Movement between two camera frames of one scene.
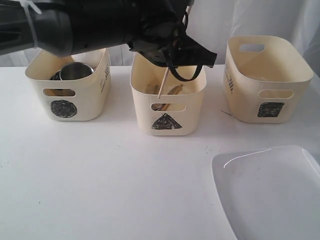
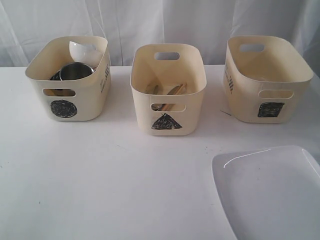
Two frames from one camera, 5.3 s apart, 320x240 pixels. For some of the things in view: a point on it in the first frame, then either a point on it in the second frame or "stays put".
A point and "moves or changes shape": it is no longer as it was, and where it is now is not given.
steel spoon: (153, 89) stays put
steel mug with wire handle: (73, 70) stays put
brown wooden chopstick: (177, 92) moves or changes shape
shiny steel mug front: (57, 76) stays put
